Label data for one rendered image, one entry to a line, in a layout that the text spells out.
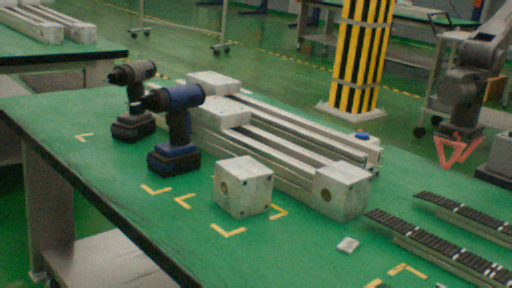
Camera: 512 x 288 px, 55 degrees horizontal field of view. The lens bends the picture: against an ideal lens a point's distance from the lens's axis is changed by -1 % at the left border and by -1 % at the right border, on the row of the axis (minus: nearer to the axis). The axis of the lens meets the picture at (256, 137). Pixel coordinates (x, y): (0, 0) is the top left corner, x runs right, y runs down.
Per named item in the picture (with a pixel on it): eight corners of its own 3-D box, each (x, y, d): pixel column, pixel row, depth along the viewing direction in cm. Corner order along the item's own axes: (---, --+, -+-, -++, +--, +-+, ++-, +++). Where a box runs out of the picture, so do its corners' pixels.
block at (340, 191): (372, 208, 116) (379, 171, 113) (340, 223, 108) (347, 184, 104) (341, 193, 122) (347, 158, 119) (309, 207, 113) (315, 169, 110)
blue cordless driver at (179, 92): (205, 168, 128) (210, 86, 120) (139, 187, 114) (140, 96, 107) (186, 158, 133) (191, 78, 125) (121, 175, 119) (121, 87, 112)
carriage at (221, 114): (249, 133, 139) (251, 110, 137) (219, 140, 132) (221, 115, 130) (213, 116, 150) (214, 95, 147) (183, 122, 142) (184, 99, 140)
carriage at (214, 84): (239, 100, 168) (241, 81, 166) (214, 105, 161) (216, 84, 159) (209, 89, 179) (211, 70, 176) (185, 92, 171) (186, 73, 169)
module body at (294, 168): (335, 195, 120) (341, 164, 117) (309, 207, 113) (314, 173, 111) (152, 106, 172) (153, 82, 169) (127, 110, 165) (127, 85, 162)
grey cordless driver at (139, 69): (158, 132, 149) (161, 60, 141) (116, 152, 132) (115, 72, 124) (137, 126, 152) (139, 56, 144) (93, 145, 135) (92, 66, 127)
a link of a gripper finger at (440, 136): (425, 166, 110) (435, 126, 107) (439, 159, 115) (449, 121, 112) (454, 177, 105) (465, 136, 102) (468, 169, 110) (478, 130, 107)
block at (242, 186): (278, 208, 111) (283, 170, 108) (236, 219, 105) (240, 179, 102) (252, 190, 119) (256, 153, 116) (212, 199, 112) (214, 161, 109)
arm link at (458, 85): (508, 50, 101) (468, 42, 107) (482, 52, 93) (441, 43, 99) (493, 106, 105) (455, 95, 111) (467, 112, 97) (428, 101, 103)
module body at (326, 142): (378, 177, 133) (384, 148, 130) (357, 186, 126) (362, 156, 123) (196, 99, 185) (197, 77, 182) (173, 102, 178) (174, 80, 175)
